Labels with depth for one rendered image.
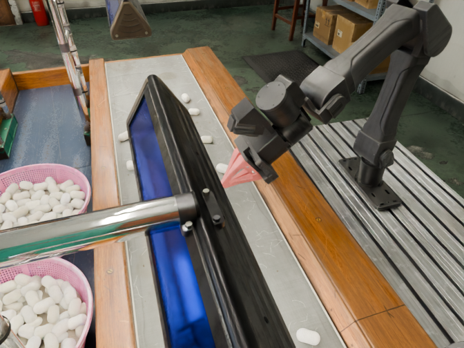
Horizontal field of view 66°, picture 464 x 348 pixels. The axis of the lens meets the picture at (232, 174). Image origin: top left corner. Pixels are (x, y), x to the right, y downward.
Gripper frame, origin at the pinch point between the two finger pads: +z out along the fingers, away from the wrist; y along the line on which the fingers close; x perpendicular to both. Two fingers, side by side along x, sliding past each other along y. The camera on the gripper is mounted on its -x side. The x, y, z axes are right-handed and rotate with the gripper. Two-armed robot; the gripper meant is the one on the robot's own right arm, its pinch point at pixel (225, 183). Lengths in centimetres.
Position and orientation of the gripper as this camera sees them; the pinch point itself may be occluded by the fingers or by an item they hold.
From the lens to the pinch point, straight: 71.1
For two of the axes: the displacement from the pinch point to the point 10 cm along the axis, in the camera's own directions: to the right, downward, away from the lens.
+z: -7.5, 6.4, 2.0
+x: 5.9, 4.9, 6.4
